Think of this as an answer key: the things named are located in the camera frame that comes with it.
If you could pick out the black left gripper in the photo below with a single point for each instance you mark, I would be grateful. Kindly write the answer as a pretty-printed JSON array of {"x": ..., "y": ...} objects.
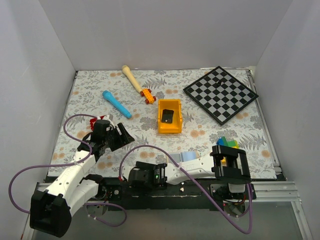
[{"x": 123, "y": 139}]

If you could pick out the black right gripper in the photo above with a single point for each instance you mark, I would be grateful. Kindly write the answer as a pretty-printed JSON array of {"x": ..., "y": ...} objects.
[{"x": 149, "y": 166}]

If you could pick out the yellow plastic bin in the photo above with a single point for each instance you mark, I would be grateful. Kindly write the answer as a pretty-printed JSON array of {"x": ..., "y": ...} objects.
[{"x": 176, "y": 126}]

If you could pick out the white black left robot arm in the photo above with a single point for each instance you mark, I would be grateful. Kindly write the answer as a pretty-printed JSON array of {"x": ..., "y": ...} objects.
[{"x": 52, "y": 209}]

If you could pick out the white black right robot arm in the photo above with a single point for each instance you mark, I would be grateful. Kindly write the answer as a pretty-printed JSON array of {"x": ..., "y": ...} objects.
[{"x": 203, "y": 167}]

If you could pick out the red printed toy block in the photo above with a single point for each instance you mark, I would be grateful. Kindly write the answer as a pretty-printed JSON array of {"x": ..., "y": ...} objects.
[{"x": 92, "y": 123}]

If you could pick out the blue toy microphone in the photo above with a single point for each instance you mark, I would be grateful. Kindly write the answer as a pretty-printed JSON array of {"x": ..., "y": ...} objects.
[{"x": 111, "y": 99}]

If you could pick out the orange toy car chassis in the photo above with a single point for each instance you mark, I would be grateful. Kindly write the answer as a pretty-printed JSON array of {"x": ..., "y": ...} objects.
[{"x": 149, "y": 98}]

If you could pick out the cream toy microphone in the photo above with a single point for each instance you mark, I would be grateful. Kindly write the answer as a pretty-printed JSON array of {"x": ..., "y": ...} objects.
[{"x": 126, "y": 70}]

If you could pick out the colourful toy block cluster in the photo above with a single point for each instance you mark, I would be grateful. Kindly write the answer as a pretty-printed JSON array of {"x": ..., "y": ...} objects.
[{"x": 227, "y": 143}]

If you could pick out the black silver chessboard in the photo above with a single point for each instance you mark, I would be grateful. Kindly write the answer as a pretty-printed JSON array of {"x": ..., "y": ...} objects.
[{"x": 222, "y": 102}]

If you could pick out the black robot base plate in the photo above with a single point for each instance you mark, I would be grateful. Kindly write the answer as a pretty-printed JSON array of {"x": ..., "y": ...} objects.
[{"x": 119, "y": 195}]

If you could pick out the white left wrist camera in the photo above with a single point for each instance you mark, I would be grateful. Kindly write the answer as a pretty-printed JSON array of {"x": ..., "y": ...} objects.
[{"x": 109, "y": 118}]

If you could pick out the aluminium frame rail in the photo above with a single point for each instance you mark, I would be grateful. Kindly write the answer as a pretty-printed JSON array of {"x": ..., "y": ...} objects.
[{"x": 279, "y": 191}]

